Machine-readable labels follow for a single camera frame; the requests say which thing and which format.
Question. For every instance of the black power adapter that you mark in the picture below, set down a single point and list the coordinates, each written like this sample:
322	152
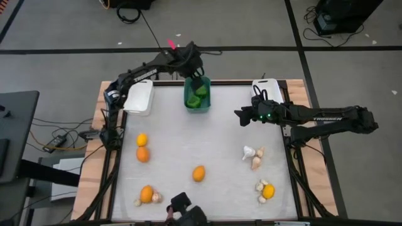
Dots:
56	143

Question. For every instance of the black flat device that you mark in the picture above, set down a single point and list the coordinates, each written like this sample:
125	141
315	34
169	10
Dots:
3	157

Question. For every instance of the teal plastic basket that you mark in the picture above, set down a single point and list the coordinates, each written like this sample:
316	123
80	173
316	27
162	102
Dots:
206	106

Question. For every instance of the black equipment case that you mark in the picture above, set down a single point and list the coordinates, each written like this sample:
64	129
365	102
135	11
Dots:
345	12

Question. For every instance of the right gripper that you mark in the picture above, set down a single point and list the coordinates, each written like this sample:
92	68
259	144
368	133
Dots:
267	110

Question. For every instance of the yellow lemon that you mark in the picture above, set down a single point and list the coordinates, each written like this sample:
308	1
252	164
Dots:
142	139
268	191

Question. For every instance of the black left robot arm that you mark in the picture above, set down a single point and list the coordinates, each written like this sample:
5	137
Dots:
141	73

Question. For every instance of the black aluminium table frame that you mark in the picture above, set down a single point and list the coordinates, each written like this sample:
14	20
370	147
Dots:
232	83

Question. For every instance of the dark grey desk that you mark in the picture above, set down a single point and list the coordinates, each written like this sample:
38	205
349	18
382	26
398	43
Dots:
19	125

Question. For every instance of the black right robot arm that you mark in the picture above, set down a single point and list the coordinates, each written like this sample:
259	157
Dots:
326	118

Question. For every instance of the large white garlic bulb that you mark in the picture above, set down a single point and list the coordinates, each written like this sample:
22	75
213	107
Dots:
248	152

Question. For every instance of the black device with pink part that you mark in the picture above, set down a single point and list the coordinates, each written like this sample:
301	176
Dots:
181	202

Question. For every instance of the orange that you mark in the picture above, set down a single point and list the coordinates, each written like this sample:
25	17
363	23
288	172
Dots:
146	194
198	173
143	154

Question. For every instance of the small garlic clove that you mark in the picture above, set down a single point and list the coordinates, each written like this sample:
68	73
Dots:
262	199
259	186
137	202
264	182

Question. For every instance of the pink tag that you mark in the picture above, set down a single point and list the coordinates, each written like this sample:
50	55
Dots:
171	44

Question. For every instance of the white flat panel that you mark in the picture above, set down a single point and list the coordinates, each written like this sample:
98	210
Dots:
67	191

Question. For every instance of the beige garlic bulb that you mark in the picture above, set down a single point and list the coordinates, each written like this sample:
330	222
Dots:
156	197
256	163
260	152

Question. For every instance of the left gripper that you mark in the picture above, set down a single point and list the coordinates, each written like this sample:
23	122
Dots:
188	61

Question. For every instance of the black desk foot bar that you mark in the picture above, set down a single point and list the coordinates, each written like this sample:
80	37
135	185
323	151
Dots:
47	172

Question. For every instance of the white plastic basket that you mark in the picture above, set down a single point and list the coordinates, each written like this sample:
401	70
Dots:
138	100
270	88

